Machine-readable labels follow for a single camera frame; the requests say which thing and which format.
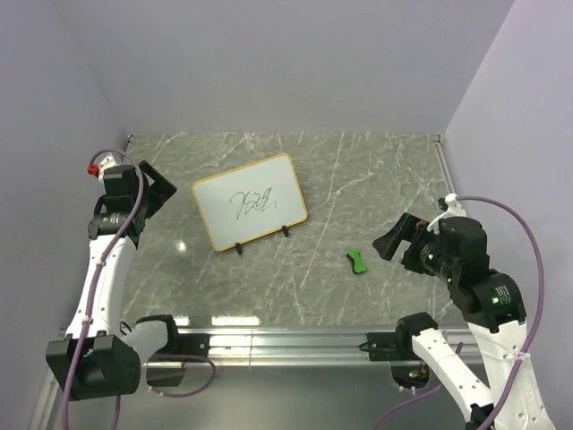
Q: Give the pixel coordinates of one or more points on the aluminium right rail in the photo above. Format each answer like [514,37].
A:
[437,143]

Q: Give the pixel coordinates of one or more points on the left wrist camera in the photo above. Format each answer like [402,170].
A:
[97,169]

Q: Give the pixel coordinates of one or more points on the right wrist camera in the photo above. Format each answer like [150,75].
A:
[451,206]

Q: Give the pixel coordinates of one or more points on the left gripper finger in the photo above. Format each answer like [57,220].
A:
[157,197]
[159,185]

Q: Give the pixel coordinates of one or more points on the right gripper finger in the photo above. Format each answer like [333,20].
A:
[404,229]
[387,245]

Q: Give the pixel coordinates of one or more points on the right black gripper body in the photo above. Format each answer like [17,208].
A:
[424,248]

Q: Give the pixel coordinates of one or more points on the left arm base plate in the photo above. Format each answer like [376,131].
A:
[185,344]

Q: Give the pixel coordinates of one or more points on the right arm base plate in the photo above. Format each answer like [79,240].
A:
[385,347]

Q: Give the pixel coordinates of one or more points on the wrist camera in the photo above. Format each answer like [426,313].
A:
[451,206]
[97,169]

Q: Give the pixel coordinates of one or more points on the aluminium front rail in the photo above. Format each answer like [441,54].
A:
[305,346]

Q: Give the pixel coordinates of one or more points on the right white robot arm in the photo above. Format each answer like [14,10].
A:
[492,307]

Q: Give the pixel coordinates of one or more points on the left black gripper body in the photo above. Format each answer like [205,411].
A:
[145,196]

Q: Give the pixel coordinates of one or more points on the yellow framed whiteboard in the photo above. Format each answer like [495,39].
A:
[246,203]

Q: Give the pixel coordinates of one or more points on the wire whiteboard stand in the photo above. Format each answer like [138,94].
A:
[284,229]

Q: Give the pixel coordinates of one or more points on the aluminium rail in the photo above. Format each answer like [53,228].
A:
[437,143]
[305,346]

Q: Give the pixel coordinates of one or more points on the green whiteboard eraser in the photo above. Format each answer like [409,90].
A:
[357,264]

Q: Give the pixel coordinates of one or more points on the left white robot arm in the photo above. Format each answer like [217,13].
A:
[94,360]

